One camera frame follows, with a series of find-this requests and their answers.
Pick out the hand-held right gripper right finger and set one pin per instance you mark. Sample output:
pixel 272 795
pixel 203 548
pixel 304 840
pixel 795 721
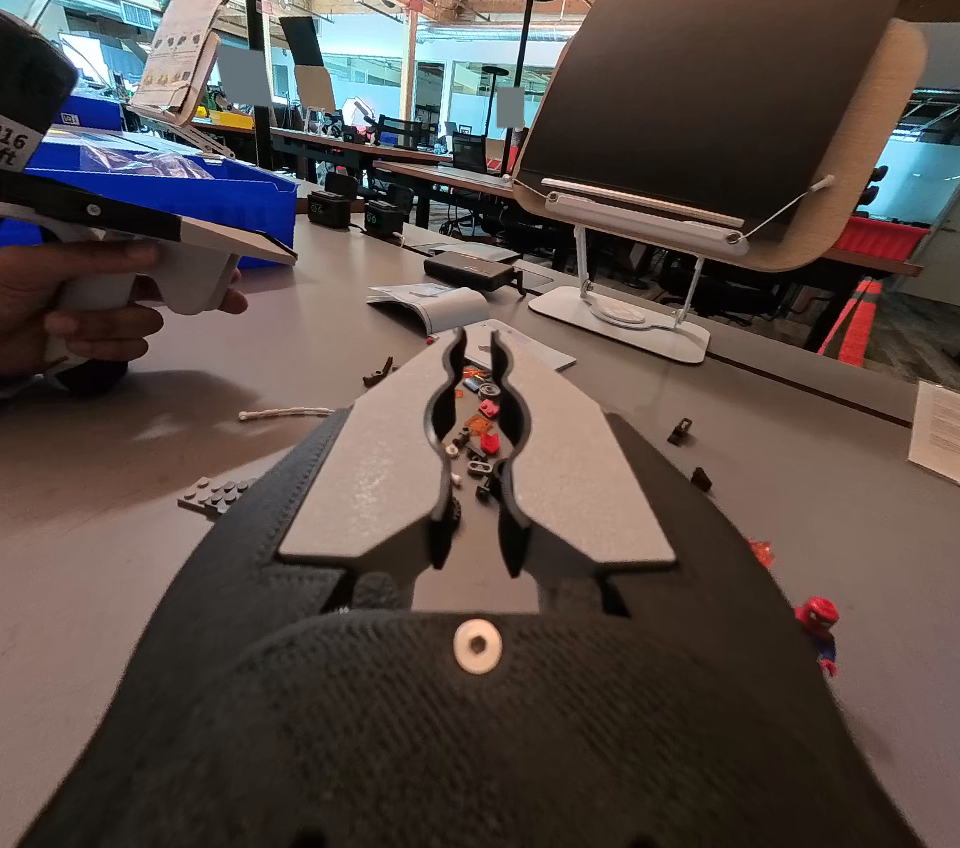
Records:
pixel 585 488

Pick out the person's left hand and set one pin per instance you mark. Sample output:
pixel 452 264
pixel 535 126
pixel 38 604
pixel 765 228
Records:
pixel 30 308

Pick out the black battery charger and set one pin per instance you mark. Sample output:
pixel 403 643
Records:
pixel 386 214
pixel 330 207

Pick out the black technic lego piece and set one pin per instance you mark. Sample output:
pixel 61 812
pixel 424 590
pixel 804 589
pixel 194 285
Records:
pixel 680 433

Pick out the blue plastic bin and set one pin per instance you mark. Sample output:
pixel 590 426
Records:
pixel 225 203

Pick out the red lego slope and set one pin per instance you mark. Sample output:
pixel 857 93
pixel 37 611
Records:
pixel 491 443

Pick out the beige book stand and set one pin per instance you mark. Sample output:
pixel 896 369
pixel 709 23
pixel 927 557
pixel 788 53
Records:
pixel 712 98

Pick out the orange lego plate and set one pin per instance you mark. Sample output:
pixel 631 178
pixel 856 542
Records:
pixel 478 425

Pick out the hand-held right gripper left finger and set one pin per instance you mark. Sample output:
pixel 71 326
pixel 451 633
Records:
pixel 367 488

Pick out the transparent orange lego piece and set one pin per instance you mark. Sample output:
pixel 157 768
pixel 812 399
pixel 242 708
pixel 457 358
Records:
pixel 759 552

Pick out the grey lego assembly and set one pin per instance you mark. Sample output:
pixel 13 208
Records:
pixel 214 494

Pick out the book stand with instruction sheet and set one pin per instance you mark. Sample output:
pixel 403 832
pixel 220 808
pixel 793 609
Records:
pixel 187 23

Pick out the light grey oval lego plate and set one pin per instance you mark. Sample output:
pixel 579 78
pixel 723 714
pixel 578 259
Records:
pixel 474 467

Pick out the small black lego brick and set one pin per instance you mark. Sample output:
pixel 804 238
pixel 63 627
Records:
pixel 700 480

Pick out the clear plastic bag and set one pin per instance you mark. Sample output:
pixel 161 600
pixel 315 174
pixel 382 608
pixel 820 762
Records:
pixel 150 158

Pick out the red plastic bin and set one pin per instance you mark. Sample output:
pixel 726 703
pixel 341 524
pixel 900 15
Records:
pixel 877 237

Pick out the white instruction booklet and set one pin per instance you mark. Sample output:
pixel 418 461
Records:
pixel 442 308

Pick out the black office chair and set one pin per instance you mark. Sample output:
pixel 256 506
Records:
pixel 469 154

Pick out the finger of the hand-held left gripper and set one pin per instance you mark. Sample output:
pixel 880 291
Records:
pixel 225 239

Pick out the red lego minifigure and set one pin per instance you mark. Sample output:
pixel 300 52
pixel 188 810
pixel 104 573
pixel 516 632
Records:
pixel 819 619

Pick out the white paper sheet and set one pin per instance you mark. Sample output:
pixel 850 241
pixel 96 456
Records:
pixel 937 428

